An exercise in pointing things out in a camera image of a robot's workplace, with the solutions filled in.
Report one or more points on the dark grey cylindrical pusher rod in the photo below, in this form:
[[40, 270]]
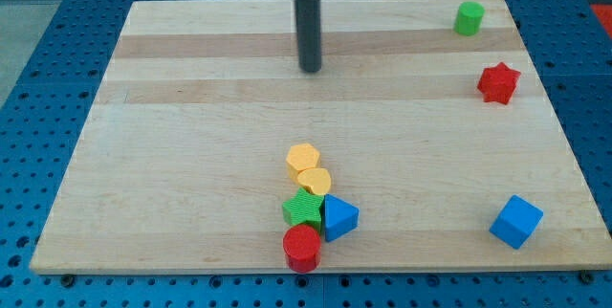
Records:
[[308, 35]]

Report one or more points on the yellow pentagon block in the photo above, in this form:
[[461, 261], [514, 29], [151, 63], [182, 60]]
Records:
[[301, 157]]

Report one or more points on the wooden board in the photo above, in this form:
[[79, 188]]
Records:
[[180, 166]]

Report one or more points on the green cylinder block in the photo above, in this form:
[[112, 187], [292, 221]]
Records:
[[468, 18]]

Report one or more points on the yellow heart block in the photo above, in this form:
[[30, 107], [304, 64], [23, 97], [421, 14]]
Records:
[[316, 181]]

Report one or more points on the green star block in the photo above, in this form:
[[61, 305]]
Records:
[[303, 208]]

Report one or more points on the red star block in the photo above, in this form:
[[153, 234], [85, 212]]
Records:
[[498, 83]]

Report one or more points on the blue triangle block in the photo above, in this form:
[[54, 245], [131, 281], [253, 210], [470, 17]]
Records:
[[340, 217]]

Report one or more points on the red cylinder block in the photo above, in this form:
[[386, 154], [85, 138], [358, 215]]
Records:
[[301, 245]]

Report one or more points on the blue cube block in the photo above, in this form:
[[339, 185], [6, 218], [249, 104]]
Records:
[[516, 222]]

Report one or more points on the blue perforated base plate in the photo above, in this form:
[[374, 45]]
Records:
[[43, 115]]

